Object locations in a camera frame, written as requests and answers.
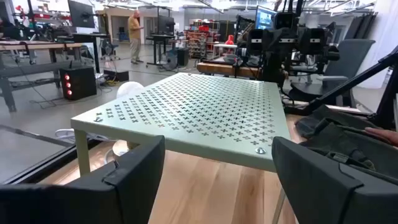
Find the person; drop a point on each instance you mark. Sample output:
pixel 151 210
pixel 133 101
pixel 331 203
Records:
pixel 135 34

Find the lit blue monitor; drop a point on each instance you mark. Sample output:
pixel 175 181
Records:
pixel 264 18

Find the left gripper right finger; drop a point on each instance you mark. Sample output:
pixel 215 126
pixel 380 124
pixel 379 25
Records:
pixel 326 199

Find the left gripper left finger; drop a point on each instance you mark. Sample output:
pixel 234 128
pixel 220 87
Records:
pixel 77 205

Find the green perforated metal shelf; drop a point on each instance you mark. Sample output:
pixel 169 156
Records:
pixel 199 109

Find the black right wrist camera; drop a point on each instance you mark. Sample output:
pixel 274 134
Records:
pixel 285 21

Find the red plastic figure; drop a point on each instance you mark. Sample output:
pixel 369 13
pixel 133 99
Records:
pixel 229 40

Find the black standing desk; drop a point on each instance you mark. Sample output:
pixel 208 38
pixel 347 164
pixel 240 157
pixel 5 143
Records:
pixel 155 49

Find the black monitor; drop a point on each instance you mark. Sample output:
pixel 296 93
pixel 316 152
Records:
pixel 81 14
pixel 166 25

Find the person's hand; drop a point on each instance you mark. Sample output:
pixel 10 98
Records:
pixel 385 136

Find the black computer tower red lights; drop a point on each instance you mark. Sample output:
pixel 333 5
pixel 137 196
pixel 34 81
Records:
pixel 82 84

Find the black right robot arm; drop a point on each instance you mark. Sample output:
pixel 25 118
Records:
pixel 273 67

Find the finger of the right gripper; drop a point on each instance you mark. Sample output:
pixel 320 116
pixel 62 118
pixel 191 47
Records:
pixel 255 46
pixel 315 46

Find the wooden workbench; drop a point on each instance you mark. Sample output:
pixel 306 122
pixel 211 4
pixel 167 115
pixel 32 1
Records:
pixel 217 68
pixel 37 46

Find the dark grey baseball cap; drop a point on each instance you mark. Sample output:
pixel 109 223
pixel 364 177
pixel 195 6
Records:
pixel 342 137

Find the storage rack with red bins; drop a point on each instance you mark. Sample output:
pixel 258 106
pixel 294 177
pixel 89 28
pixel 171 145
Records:
pixel 199 40

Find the black floor box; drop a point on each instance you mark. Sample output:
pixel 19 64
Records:
pixel 116 75

